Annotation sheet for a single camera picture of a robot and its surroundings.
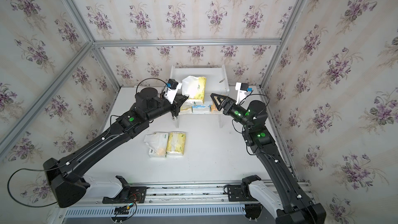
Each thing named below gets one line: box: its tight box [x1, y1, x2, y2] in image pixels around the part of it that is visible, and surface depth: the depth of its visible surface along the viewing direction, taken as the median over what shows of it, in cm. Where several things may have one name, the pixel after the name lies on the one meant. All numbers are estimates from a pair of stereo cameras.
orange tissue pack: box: [210, 102, 219, 114], surface depth 85 cm
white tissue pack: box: [143, 132, 169, 159], surface depth 87 cm
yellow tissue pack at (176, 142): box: [166, 131, 187, 157], surface depth 88 cm
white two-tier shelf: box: [169, 64, 230, 129], surface depth 76 cm
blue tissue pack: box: [191, 104, 211, 114], surface depth 84 cm
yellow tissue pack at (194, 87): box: [181, 75, 207, 104], surface depth 68 cm
